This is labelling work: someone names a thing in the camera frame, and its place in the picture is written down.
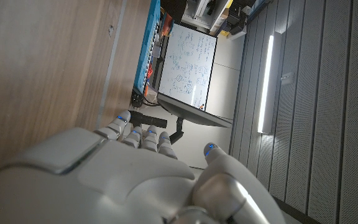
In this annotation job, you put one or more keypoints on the black equipment pile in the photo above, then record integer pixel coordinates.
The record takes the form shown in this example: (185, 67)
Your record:
(236, 21)

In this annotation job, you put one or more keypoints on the white ceiling light strip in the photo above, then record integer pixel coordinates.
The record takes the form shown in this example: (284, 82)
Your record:
(265, 87)

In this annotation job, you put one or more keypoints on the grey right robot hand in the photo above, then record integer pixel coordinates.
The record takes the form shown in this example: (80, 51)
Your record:
(110, 183)

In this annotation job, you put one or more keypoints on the whiteboard with blue writing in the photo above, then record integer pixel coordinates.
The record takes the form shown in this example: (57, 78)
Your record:
(186, 63)

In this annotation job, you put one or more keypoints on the white cabinet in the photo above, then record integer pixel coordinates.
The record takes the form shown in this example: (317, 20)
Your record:
(204, 12)

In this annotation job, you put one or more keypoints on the black cylindrical clamp bar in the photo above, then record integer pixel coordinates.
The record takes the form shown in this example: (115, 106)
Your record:
(151, 120)

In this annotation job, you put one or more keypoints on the small yellow box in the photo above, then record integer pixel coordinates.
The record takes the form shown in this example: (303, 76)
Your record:
(224, 33)

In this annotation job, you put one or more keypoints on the blue storage rack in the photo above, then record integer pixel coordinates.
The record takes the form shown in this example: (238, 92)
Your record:
(147, 46)

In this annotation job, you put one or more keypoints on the orange item in rack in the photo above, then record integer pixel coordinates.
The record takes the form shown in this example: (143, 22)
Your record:
(167, 25)

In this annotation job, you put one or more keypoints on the small metal table fitting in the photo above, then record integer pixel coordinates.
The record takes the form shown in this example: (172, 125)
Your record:
(111, 31)

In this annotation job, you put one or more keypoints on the small grey ceiling sensor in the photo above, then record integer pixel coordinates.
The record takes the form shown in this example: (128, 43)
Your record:
(287, 78)

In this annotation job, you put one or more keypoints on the large black object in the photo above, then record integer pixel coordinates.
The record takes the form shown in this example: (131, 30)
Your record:
(172, 7)

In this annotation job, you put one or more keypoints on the dark grey monitor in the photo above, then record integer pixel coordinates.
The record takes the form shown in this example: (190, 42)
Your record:
(194, 114)

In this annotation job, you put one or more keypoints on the black power strip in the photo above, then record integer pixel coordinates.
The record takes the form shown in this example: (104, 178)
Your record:
(136, 99)

